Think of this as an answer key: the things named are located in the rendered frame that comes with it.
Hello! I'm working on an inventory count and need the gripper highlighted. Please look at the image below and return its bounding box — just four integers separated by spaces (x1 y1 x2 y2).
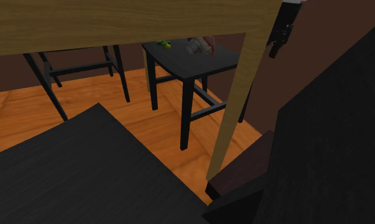
266 1 303 59

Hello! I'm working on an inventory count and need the pink book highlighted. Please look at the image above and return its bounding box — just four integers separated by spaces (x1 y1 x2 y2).
203 35 217 57

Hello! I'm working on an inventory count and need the grey crumpled object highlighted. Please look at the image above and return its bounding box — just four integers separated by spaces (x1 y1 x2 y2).
185 37 213 56

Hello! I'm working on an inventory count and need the black chair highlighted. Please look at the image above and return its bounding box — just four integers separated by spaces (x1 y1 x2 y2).
202 18 375 224

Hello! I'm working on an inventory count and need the green and yellow toy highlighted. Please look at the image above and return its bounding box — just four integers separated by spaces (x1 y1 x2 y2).
156 39 173 50

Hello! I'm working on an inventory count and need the light wooden table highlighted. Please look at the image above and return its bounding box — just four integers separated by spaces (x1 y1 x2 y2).
0 0 283 181

